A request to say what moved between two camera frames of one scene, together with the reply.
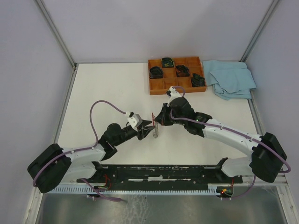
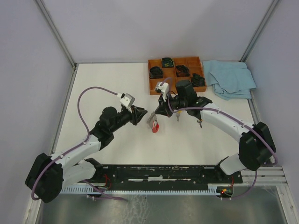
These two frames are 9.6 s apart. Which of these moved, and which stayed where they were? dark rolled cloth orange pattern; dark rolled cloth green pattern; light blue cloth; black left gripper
Moved: black left gripper
Stayed: dark rolled cloth green pattern; dark rolled cloth orange pattern; light blue cloth
